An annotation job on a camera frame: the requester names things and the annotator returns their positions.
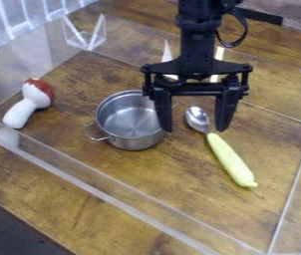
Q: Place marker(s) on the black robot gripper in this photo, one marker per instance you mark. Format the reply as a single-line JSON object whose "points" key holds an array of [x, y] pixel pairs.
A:
{"points": [[194, 74]]}

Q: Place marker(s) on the small stainless steel pot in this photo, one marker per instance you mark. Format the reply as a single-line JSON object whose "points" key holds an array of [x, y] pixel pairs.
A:
{"points": [[125, 121]]}

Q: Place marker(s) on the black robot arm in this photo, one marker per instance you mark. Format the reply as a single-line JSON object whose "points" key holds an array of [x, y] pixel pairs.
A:
{"points": [[199, 17]]}

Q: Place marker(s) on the black bar in background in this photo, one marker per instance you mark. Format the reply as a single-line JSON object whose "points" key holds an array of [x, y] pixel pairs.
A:
{"points": [[260, 16]]}

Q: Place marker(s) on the plush red white mushroom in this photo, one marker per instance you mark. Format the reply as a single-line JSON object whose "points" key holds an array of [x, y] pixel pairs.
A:
{"points": [[37, 97]]}

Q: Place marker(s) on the clear acrylic enclosure wall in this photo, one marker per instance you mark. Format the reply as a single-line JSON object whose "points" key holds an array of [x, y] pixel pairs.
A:
{"points": [[163, 201]]}

